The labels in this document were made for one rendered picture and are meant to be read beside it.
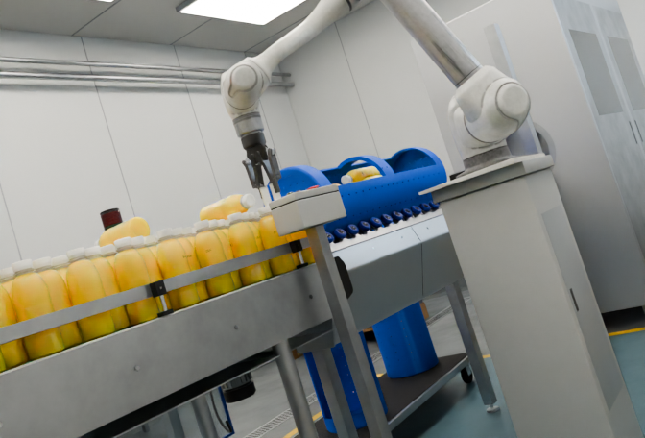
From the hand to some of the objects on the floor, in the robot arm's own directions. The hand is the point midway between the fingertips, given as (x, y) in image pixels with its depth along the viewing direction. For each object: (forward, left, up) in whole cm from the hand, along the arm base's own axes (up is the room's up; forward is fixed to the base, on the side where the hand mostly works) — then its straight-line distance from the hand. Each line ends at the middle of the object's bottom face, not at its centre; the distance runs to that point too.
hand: (271, 196), depth 212 cm
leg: (+12, -120, -111) cm, 164 cm away
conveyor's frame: (+16, +72, -114) cm, 136 cm away
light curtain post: (-30, -161, -112) cm, 199 cm away
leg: (+18, -21, -113) cm, 116 cm away
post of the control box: (-17, +8, -114) cm, 116 cm away
